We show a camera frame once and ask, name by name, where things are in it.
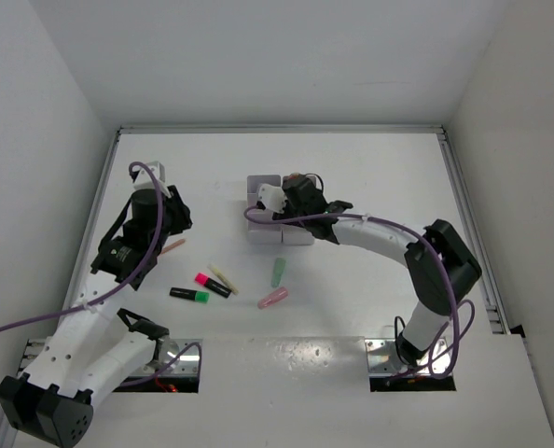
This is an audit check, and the green translucent cap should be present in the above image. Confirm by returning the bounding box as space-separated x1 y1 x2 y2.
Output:
270 258 286 288

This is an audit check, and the pink translucent cap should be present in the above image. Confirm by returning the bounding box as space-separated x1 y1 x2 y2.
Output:
257 287 289 309

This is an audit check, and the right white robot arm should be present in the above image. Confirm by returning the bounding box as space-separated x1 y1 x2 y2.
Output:
257 175 482 367

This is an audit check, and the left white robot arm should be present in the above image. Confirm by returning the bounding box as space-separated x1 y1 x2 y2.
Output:
0 186 192 447

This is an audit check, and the right white divided container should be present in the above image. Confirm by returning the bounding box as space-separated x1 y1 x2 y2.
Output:
282 174 317 246

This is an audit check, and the white divided container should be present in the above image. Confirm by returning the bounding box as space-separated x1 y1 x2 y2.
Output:
246 175 283 245
282 174 317 246

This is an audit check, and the orange highlighter pencil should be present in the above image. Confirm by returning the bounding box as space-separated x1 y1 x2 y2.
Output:
160 239 186 255

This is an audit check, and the left white divided container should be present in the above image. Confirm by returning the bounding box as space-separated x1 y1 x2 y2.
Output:
246 175 283 245

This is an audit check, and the green cap black highlighter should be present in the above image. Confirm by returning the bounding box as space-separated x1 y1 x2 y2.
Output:
169 287 209 303

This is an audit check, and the pink cap black highlighter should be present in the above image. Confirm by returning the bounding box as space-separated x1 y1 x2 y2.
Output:
194 273 232 298

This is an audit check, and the yellow slim highlighter pen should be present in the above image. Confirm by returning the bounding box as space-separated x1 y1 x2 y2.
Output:
208 264 239 295

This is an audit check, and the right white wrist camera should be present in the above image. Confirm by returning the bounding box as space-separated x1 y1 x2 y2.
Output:
256 183 286 215

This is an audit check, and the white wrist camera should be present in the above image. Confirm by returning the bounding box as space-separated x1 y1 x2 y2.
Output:
256 183 286 215
129 161 171 197

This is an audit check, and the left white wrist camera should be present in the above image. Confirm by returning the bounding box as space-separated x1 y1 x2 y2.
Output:
129 161 171 197

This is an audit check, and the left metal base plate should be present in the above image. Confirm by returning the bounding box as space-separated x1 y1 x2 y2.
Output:
129 339 203 378

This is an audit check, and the metal base plate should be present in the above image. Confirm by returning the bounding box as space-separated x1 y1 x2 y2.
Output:
129 339 203 378
365 338 450 379

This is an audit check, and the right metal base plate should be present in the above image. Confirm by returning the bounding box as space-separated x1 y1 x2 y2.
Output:
365 338 450 379

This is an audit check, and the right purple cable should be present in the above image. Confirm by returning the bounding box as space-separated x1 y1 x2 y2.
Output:
243 206 477 379

